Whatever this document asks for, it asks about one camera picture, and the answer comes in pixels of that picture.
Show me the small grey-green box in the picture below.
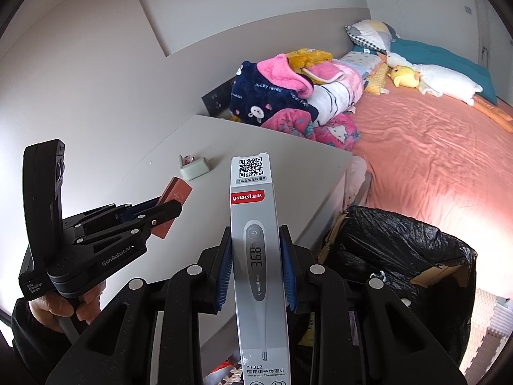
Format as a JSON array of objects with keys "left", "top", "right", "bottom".
[{"left": 179, "top": 158, "right": 212, "bottom": 181}]

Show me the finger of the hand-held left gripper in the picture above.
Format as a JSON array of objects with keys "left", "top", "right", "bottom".
[
  {"left": 48, "top": 200, "right": 183, "bottom": 297},
  {"left": 62, "top": 196, "right": 161, "bottom": 242}
]

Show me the grey nightstand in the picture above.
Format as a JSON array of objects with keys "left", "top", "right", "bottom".
[{"left": 116, "top": 114, "right": 371, "bottom": 354}]

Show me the person's left hand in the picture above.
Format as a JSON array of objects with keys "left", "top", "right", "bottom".
[{"left": 30, "top": 282, "right": 103, "bottom": 332}]

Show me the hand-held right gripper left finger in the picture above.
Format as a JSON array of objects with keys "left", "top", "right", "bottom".
[{"left": 46, "top": 227, "right": 235, "bottom": 385}]

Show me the yellow spotted pillow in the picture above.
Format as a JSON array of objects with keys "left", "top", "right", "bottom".
[{"left": 364, "top": 62, "right": 391, "bottom": 95}]

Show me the red box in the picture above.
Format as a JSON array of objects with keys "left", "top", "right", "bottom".
[{"left": 154, "top": 176, "right": 193, "bottom": 239}]

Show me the person's left forearm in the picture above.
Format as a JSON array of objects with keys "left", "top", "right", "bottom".
[{"left": 10, "top": 301, "right": 77, "bottom": 373}]

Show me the yellow duck plush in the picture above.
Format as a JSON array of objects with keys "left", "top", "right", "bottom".
[{"left": 391, "top": 65, "right": 421, "bottom": 88}]

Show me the foam puzzle floor mat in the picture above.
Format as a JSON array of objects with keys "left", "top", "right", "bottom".
[{"left": 461, "top": 285, "right": 509, "bottom": 385}]

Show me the yellow plush garment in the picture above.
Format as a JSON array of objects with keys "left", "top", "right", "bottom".
[{"left": 289, "top": 48, "right": 334, "bottom": 71}]

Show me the pink cat print garment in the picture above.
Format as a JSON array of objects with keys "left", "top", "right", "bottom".
[{"left": 315, "top": 113, "right": 359, "bottom": 149}]

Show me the pink floral garment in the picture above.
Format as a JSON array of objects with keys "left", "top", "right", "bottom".
[{"left": 262, "top": 108, "right": 315, "bottom": 139}]

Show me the grey thermometer box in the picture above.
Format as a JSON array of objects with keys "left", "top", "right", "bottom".
[{"left": 229, "top": 153, "right": 292, "bottom": 385}]

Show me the pale patterned quilt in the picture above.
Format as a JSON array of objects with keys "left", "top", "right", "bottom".
[{"left": 341, "top": 50, "right": 383, "bottom": 81}]

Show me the white goose plush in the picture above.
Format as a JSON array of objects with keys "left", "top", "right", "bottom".
[{"left": 387, "top": 51, "right": 513, "bottom": 133}]

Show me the bright pink fleece garment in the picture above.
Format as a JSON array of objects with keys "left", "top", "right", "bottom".
[{"left": 256, "top": 54, "right": 313, "bottom": 99}]

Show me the patchwork pillow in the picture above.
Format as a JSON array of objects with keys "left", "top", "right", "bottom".
[{"left": 346, "top": 19, "right": 401, "bottom": 51}]

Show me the pink and white folded blanket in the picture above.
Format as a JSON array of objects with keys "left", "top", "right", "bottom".
[{"left": 308, "top": 58, "right": 365, "bottom": 127}]

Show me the cardboard bin with black bag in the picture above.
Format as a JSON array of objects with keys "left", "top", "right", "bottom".
[{"left": 316, "top": 205, "right": 477, "bottom": 385}]

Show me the bed with pink sheet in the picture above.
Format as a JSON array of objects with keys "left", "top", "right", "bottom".
[{"left": 345, "top": 48, "right": 513, "bottom": 249}]

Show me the black wall socket panel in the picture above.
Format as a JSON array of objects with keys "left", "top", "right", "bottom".
[{"left": 201, "top": 80, "right": 235, "bottom": 117}]

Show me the navy fleece garment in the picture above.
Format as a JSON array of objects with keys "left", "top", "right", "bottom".
[{"left": 230, "top": 61, "right": 319, "bottom": 126}]

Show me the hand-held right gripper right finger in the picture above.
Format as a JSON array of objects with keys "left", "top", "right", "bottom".
[{"left": 278, "top": 225, "right": 467, "bottom": 385}]

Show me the yellow snack packet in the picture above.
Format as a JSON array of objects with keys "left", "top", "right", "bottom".
[{"left": 299, "top": 321, "right": 317, "bottom": 347}]

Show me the grey headboard panel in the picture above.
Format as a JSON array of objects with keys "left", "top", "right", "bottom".
[{"left": 168, "top": 8, "right": 369, "bottom": 117}]

